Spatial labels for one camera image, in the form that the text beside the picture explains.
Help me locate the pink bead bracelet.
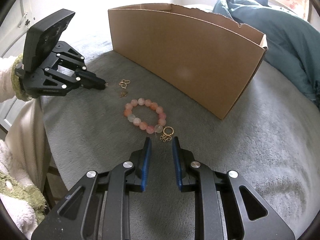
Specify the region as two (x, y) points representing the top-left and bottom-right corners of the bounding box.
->
(123, 97), (167, 134)

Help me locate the gold ring with charm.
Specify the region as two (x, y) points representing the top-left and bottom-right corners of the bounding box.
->
(159, 126), (175, 143)

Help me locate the white fluffy sleeve right forearm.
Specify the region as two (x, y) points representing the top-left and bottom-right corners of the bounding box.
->
(1, 140), (46, 239)

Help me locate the gold butterfly outline charm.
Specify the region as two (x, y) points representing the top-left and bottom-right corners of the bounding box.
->
(119, 79), (131, 89)

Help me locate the small gold butterfly charm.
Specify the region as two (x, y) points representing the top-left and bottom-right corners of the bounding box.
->
(120, 92), (128, 98)

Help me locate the grey bed blanket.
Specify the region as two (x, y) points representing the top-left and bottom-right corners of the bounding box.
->
(40, 51), (319, 239)

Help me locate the brown cardboard box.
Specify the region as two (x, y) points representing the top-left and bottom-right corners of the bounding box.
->
(108, 3), (268, 119)

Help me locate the teal duvet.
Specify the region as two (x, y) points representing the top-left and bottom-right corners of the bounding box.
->
(213, 0), (319, 106)

